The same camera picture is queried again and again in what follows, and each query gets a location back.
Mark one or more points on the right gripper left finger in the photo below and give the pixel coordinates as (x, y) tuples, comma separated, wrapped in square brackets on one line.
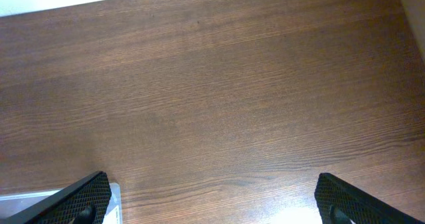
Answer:
[(85, 201)]

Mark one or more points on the clear plastic container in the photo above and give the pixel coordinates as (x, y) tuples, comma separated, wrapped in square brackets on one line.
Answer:
[(13, 203)]

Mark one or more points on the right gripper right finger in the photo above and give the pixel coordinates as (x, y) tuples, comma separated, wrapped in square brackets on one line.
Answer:
[(341, 202)]

